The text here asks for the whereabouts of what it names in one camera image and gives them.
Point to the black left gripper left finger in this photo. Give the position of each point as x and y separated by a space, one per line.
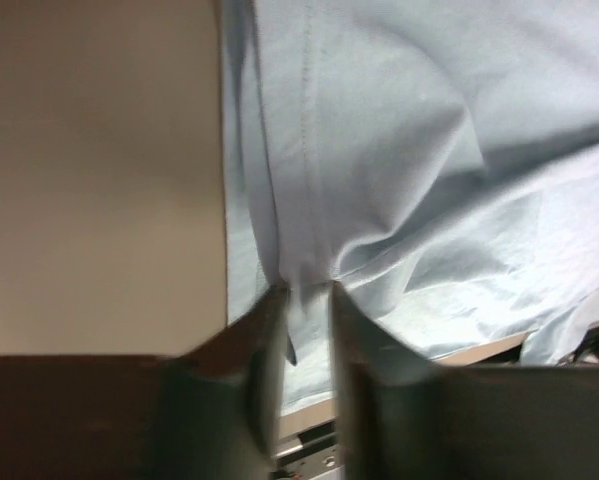
211 413

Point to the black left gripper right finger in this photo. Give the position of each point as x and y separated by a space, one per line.
402 416

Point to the blue grey t shirt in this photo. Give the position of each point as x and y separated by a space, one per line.
440 159

